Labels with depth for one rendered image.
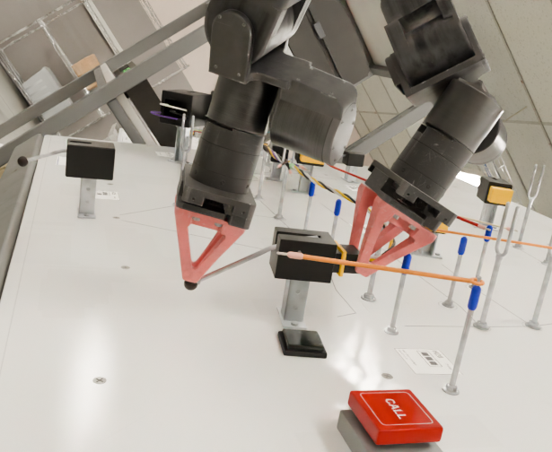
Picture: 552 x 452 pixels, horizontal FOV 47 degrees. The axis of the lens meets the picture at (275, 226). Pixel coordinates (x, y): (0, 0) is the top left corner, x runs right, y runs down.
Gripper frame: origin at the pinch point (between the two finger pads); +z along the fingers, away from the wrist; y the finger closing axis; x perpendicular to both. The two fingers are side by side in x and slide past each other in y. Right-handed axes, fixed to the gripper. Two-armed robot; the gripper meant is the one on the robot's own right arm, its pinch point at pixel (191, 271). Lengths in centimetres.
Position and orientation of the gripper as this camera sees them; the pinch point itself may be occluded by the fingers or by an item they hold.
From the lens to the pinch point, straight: 62.7
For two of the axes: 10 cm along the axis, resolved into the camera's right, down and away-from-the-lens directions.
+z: -3.1, 9.2, 2.4
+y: -1.3, -2.9, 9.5
